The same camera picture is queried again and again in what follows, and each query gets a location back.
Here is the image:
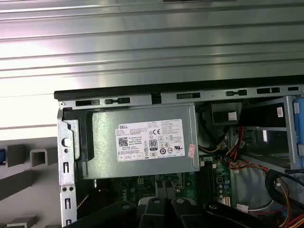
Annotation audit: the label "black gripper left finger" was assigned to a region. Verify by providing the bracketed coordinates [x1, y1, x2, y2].
[70, 197, 167, 228]

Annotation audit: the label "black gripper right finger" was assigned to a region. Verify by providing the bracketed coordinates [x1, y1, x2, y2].
[171, 198, 271, 228]

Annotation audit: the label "red orange yellow power wire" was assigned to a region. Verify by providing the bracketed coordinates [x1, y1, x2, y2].
[275, 181, 304, 228]

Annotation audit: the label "black RAM slot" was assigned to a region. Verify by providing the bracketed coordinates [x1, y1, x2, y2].
[199, 162, 209, 205]
[207, 162, 217, 205]

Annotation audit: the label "green motherboard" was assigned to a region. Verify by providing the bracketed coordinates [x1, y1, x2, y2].
[94, 154, 240, 228]

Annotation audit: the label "grey power supply unit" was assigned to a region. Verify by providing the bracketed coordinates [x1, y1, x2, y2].
[77, 104, 200, 181]

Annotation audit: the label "black open PC case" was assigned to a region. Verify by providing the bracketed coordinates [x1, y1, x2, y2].
[53, 75, 304, 228]

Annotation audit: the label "grey optical drive cage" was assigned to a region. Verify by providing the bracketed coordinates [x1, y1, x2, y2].
[238, 95, 304, 174]

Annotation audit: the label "grey parts rack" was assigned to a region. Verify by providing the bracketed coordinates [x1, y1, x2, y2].
[0, 136, 60, 228]

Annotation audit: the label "blue plastic drive latch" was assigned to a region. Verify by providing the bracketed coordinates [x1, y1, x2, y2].
[292, 98, 304, 164]

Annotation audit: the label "yellow black wires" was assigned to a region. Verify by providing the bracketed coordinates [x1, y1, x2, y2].
[197, 134, 230, 156]

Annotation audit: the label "thick black cable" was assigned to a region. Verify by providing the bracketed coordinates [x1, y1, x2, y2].
[264, 169, 304, 216]

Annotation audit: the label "red orange wire bundle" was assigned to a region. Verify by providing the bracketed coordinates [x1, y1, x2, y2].
[223, 125, 270, 173]

